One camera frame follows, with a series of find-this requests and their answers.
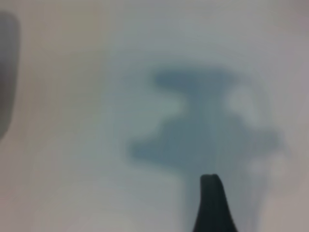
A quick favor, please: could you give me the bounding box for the dark grey rounded object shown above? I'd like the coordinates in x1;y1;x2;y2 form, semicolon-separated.
0;12;20;141

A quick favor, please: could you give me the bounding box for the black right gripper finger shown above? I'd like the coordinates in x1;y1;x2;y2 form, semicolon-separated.
192;173;239;232

